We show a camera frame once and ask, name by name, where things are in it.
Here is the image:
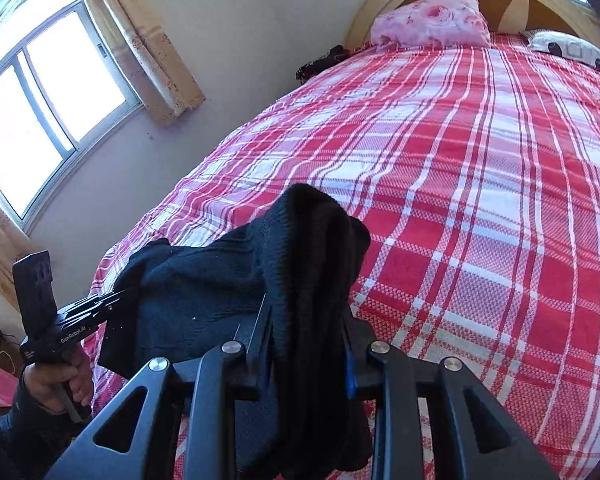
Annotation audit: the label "dark cloth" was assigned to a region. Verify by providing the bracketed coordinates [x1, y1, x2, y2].
[296, 45, 352, 81]

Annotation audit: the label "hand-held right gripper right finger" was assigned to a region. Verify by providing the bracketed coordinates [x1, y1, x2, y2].
[344, 309, 558, 480]

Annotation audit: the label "white patterned pillow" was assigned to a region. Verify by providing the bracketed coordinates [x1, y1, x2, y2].
[524, 30, 600, 82]

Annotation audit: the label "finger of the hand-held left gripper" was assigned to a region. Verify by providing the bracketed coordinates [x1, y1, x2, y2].
[59, 286, 145, 325]

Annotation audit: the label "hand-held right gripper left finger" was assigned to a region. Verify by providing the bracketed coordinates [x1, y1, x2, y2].
[45, 294, 277, 480]

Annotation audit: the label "red plaid bed sheet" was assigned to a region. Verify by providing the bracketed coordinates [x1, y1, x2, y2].
[87, 42, 600, 480]

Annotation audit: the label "person's left forearm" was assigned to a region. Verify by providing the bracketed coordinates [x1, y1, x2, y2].
[0, 375, 93, 480]

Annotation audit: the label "person's left hand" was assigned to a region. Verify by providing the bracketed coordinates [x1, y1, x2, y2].
[24, 346, 96, 413]

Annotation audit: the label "black pants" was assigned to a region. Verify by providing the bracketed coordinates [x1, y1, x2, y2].
[97, 183, 373, 477]

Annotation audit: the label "brown bag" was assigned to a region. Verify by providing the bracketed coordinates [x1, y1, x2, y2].
[0, 329, 27, 377]

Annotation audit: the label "pink floral pillow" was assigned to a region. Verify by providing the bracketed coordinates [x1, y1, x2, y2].
[370, 0, 492, 49]

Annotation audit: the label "aluminium frame window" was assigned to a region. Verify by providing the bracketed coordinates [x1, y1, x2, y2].
[0, 0, 144, 233]

